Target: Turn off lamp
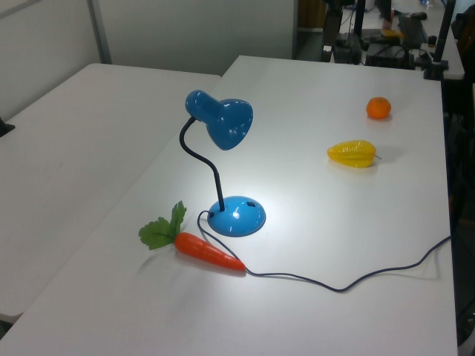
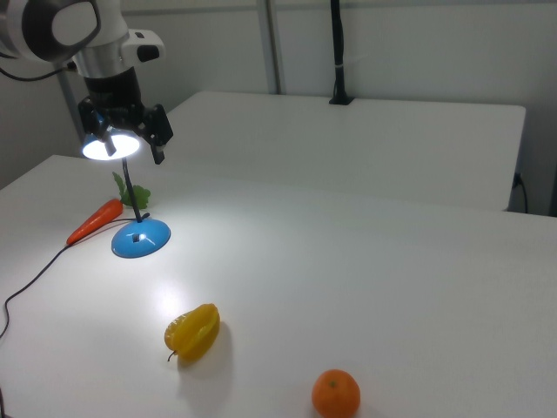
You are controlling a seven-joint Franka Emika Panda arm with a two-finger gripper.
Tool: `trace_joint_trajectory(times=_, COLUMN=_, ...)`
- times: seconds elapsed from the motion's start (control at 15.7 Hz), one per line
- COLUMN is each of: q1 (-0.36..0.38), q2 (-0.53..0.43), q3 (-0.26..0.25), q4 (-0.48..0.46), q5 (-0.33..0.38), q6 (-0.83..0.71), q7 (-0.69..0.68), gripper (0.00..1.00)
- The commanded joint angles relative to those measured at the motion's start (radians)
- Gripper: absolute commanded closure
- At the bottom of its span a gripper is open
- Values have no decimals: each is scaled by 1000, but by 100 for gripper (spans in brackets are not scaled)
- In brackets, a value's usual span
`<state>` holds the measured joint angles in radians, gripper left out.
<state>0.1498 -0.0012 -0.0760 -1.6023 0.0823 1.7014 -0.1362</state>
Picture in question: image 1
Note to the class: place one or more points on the orange toy carrot with leaves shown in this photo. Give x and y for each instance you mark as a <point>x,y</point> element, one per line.
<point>200,248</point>

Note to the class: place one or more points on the thin black stand pole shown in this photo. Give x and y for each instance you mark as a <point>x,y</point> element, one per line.
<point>359,18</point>

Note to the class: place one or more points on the yellow toy star fruit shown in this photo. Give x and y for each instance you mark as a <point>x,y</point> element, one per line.
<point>352,154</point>

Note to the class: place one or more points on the blue desk lamp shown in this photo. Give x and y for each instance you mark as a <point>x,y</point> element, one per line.
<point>230,122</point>

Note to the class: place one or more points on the orange toy mandarin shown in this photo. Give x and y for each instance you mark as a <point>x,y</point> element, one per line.
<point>378,108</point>

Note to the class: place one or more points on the black computer keyboard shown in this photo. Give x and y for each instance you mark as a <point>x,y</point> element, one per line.
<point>412,29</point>

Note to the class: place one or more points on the black camera pole with clamp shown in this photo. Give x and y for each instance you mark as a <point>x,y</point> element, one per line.
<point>441,37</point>

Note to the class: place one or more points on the grey partition post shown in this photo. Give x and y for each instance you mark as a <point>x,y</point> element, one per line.
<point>99,31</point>

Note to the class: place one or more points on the black electronics box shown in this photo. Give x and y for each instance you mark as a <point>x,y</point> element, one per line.
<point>387,55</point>

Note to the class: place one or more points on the black computer mouse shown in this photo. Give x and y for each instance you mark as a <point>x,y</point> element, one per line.
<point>418,15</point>

